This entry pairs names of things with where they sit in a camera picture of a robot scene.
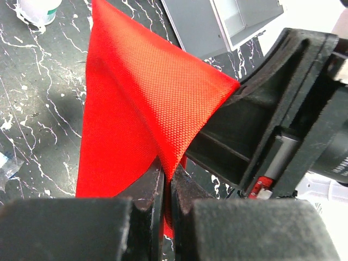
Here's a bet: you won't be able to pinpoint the red first aid kit pouch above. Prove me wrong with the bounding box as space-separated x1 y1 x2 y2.
75 0 241 240

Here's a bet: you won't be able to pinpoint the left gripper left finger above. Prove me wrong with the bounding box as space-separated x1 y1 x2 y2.
1 159 165 260

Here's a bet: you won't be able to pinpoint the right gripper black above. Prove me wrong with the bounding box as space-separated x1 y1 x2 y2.
186 28 347 198

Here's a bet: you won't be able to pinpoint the white bottle white cap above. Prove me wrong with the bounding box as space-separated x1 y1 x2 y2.
17 0 62 26

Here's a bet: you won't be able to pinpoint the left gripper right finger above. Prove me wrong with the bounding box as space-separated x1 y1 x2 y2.
171 167 339 260

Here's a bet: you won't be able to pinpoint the clear bag white blue items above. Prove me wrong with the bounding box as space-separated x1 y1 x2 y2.
0 153 24 192

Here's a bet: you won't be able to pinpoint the grey metal case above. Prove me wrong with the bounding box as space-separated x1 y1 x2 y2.
162 0 284 60

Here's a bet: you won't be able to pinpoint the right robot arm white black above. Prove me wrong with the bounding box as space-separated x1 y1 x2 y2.
186 28 347 203

